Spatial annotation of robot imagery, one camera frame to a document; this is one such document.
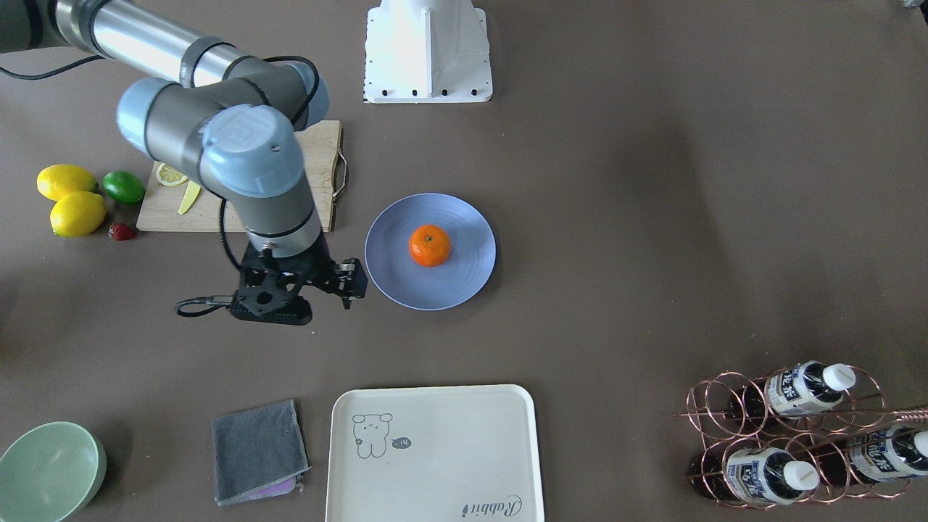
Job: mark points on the wooden cutting board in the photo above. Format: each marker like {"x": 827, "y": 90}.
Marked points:
{"x": 325, "y": 170}

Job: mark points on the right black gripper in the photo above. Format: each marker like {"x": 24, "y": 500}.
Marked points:
{"x": 320, "y": 270}

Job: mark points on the green lime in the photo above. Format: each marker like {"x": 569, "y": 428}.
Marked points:
{"x": 124, "y": 187}

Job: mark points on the thin lemon slice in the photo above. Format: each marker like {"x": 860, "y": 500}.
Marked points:
{"x": 167, "y": 176}

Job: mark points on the lower yellow lemon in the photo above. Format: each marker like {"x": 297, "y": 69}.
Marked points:
{"x": 78, "y": 214}

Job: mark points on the green bowl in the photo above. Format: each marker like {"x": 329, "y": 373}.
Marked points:
{"x": 51, "y": 472}

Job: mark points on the red strawberry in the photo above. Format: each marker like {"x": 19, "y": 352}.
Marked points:
{"x": 119, "y": 231}

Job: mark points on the yellow lemon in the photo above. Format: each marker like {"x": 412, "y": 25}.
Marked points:
{"x": 78, "y": 214}
{"x": 57, "y": 181}

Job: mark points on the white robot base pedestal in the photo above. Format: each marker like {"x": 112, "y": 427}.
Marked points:
{"x": 427, "y": 52}

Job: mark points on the copper wire bottle rack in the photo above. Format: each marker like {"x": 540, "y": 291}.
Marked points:
{"x": 809, "y": 432}

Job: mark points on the cream rabbit tray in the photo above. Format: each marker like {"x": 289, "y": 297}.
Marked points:
{"x": 442, "y": 453}

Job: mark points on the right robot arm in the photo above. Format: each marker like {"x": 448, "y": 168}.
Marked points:
{"x": 230, "y": 122}

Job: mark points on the orange fruit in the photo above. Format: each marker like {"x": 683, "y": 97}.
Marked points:
{"x": 429, "y": 246}

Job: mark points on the upper yellow lemon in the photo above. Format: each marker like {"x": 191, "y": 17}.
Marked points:
{"x": 57, "y": 181}

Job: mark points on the tea bottle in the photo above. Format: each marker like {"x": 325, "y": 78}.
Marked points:
{"x": 890, "y": 454}
{"x": 753, "y": 477}
{"x": 802, "y": 390}

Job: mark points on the lower tea bottle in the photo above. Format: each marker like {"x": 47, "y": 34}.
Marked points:
{"x": 753, "y": 477}
{"x": 890, "y": 454}

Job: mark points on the top tea bottle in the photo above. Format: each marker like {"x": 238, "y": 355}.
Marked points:
{"x": 802, "y": 390}

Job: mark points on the grey cloth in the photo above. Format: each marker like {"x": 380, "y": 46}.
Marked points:
{"x": 258, "y": 453}

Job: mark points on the yellow plastic knife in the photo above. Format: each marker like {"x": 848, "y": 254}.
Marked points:
{"x": 189, "y": 198}

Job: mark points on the blue plate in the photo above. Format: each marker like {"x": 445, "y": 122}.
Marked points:
{"x": 395, "y": 273}

